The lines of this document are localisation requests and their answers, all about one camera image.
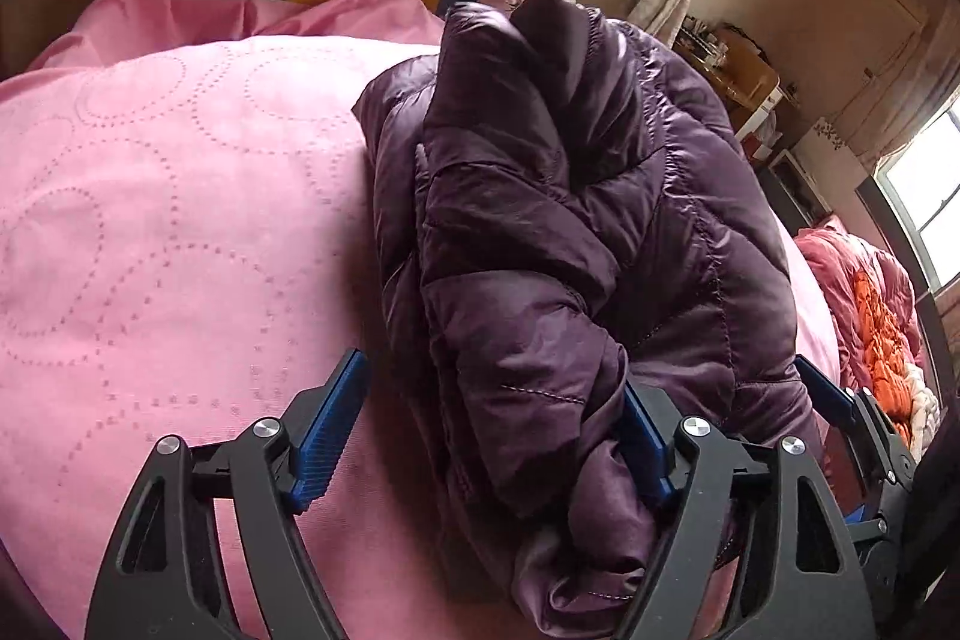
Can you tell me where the white low shelf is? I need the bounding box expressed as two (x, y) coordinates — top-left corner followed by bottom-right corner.
(757, 149), (833, 236)

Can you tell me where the red ruffled quilt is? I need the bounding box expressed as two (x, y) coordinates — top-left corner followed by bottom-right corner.
(791, 216), (942, 446)

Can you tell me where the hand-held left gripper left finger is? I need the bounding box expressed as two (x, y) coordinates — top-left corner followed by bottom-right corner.
(84, 349), (372, 640)

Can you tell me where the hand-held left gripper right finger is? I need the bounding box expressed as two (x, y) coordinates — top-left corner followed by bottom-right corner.
(615, 379), (878, 640)

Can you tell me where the dark framed window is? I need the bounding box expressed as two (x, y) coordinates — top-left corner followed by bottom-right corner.
(855, 100), (960, 341)

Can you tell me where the pink dotted bedspread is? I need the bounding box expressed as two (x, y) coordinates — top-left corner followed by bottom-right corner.
(0, 0), (841, 640)

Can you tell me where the purple quilted puffer jacket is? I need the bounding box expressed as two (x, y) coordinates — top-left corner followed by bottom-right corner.
(351, 0), (830, 639)

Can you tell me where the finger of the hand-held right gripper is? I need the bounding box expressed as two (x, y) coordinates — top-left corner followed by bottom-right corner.
(793, 353), (914, 483)

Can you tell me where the white cabinet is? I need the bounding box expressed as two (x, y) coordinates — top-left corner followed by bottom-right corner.
(739, 85), (800, 161)

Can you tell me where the group of small bottles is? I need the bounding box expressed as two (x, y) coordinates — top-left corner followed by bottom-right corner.
(675, 17), (740, 64)

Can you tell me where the plain beige curtain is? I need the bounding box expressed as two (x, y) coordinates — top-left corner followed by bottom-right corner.
(840, 2), (960, 169)

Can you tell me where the wooden desk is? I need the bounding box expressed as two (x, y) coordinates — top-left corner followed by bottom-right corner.
(671, 14), (782, 135)

